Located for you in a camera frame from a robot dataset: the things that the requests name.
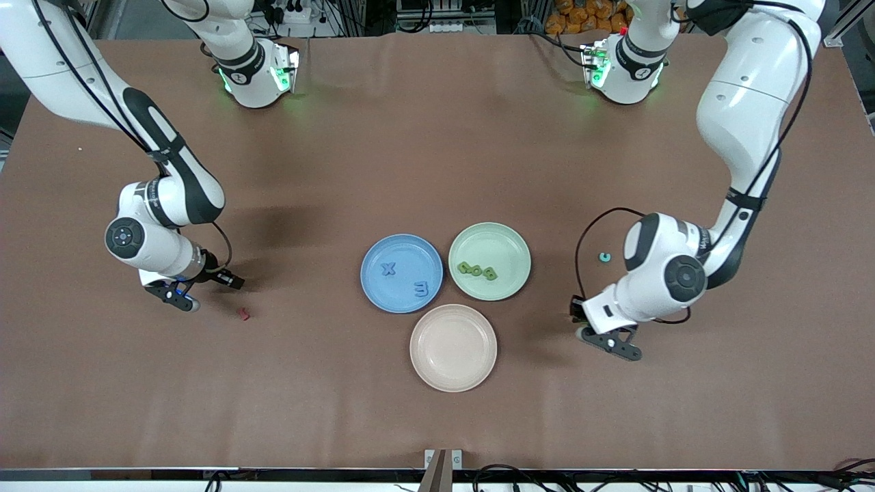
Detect light green round plate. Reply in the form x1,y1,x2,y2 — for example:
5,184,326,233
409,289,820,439
448,221,533,302

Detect pale beige round plate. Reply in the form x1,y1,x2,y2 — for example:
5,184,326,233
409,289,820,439
409,303,498,394

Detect blue round plate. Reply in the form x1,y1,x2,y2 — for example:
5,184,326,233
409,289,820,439
360,234,444,314

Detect brown table cover sheet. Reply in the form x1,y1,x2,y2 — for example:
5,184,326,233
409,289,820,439
0,31,875,472

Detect white power strip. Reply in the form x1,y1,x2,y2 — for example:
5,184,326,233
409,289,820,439
263,0,322,25
409,19,481,35

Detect orange objects pile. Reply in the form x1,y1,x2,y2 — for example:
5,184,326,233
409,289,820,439
545,0,633,35

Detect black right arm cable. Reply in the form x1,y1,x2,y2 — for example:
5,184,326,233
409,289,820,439
31,0,233,274

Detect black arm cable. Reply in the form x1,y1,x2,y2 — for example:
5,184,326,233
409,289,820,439
31,0,233,274
574,0,814,301

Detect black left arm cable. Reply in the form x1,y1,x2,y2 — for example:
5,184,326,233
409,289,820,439
574,0,814,301

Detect black right camera bracket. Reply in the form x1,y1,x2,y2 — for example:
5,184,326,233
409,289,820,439
142,279,192,308

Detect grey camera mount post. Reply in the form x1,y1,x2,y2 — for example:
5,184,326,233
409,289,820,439
424,449,463,492

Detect aluminium frame profile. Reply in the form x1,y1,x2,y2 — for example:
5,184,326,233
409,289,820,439
820,0,875,49

